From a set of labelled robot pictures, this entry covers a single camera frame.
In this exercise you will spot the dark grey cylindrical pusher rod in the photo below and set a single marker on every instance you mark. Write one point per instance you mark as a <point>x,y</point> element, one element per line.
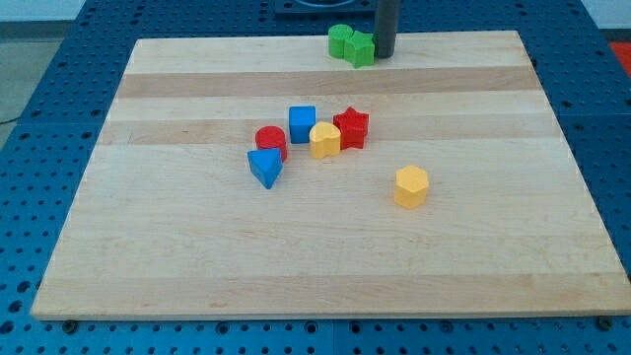
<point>386,26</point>

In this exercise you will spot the red star block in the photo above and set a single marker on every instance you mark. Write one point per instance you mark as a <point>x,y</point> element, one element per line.
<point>353,126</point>

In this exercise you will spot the green star block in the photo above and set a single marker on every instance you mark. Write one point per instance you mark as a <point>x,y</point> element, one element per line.
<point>359,49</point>

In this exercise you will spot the green cylinder block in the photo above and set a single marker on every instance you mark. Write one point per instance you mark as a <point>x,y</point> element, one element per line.
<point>337,35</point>

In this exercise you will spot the blue cube block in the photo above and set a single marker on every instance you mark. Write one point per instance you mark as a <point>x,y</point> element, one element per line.
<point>301,121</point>

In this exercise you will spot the yellow heart block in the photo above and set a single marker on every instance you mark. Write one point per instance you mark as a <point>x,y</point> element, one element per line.
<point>325,140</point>

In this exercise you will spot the red cylinder block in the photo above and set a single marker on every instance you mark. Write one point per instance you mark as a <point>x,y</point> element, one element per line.
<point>272,136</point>

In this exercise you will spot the yellow hexagon block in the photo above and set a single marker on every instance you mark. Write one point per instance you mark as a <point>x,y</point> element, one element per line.
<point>411,186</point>

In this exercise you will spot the blue triangle block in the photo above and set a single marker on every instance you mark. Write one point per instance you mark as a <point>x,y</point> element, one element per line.
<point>266,165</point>

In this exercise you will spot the wooden board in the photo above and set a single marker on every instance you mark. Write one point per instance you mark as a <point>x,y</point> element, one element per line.
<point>168,222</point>

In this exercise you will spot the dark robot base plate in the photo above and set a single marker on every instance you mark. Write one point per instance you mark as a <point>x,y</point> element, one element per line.
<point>293,8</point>

